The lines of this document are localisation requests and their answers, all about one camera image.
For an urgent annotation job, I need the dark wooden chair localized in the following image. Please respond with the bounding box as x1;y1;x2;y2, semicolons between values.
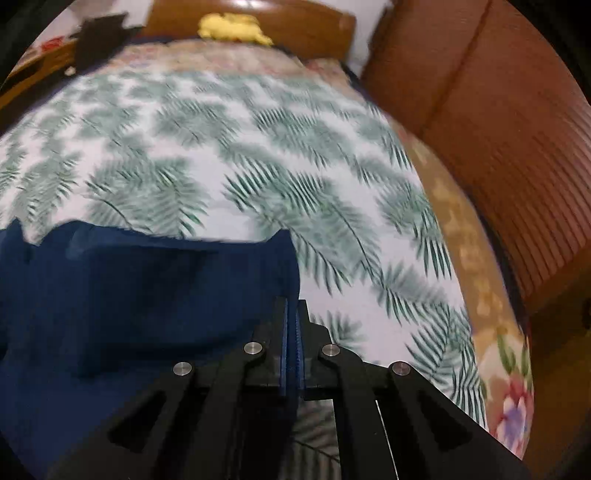
76;13;145;71

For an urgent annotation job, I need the leaf print bedspread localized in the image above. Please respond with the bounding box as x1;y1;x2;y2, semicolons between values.
0;39;536;460

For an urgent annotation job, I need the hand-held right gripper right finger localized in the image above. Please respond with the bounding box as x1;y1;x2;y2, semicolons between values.
298;300;532;480

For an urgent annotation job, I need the yellow plush toy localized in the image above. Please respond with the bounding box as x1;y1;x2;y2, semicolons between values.
198;13;274;47

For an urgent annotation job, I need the wooden desk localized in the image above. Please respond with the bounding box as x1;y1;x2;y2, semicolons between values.
0;39;80;126

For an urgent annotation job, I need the wooden louvered wardrobe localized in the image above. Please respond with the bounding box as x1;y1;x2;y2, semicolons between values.
359;0;591;329

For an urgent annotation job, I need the wooden bed headboard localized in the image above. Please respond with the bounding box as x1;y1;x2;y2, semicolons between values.
144;0;357;62

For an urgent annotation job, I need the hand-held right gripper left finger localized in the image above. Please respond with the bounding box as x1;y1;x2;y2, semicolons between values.
46;298;299;480

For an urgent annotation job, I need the navy blue suit jacket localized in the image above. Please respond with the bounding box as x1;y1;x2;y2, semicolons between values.
0;219;302;476

